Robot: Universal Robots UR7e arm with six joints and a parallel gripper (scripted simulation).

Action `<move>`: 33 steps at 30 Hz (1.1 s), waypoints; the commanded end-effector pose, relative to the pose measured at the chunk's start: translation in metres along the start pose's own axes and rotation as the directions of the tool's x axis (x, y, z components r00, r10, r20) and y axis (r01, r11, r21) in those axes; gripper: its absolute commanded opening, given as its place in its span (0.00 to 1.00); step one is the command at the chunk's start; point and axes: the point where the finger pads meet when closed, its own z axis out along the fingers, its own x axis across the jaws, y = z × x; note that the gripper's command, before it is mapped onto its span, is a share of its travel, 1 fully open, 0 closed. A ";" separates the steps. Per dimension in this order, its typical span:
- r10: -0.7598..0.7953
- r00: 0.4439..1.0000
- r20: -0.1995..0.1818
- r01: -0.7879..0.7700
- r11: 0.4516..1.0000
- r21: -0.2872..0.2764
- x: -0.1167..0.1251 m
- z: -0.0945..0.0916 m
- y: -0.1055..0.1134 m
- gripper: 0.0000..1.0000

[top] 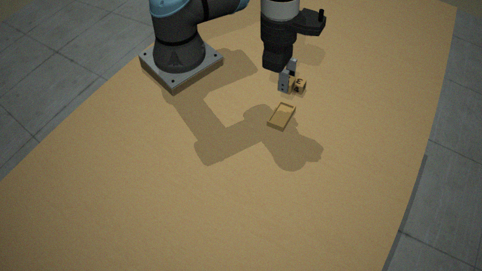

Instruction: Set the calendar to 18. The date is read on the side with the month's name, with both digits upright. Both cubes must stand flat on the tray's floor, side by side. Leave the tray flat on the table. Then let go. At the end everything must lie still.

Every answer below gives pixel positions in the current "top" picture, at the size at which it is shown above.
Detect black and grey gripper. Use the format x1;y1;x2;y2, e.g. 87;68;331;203
261;0;327;93

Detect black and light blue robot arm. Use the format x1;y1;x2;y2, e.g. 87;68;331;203
149;0;250;74

